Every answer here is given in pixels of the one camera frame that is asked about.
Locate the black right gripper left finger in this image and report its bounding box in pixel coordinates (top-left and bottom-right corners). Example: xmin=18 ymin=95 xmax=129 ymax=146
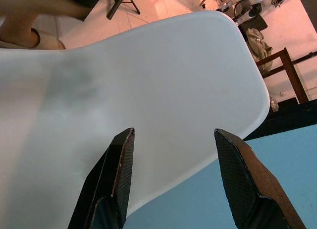
xmin=67 ymin=126 xmax=136 ymax=229

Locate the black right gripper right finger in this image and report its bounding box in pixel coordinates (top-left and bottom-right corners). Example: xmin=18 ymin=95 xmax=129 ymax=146
xmin=213 ymin=128 xmax=307 ymax=229

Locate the white plastic shell chair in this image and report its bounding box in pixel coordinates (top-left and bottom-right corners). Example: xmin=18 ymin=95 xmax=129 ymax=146
xmin=0 ymin=10 xmax=270 ymax=229

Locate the crumpled white paper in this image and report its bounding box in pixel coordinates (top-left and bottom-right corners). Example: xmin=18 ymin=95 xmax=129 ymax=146
xmin=269 ymin=96 xmax=279 ymax=113

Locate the olive green bag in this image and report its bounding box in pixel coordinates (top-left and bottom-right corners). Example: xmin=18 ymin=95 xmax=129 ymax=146
xmin=244 ymin=27 xmax=273 ymax=72

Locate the white slipper shoe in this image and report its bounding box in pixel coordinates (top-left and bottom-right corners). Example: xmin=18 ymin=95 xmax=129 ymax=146
xmin=0 ymin=28 xmax=66 ymax=51

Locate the black folding stand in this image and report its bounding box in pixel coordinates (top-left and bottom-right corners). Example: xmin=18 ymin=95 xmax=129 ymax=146
xmin=106 ymin=0 xmax=142 ymax=19

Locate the white and black machine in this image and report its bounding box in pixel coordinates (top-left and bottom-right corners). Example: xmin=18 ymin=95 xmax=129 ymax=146
xmin=212 ymin=0 xmax=268 ymax=31

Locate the person's bare leg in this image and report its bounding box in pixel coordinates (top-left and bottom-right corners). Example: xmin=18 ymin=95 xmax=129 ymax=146
xmin=0 ymin=0 xmax=93 ymax=48

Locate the brown wooden frame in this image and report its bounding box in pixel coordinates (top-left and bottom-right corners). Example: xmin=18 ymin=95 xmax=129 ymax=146
xmin=255 ymin=47 xmax=309 ymax=105

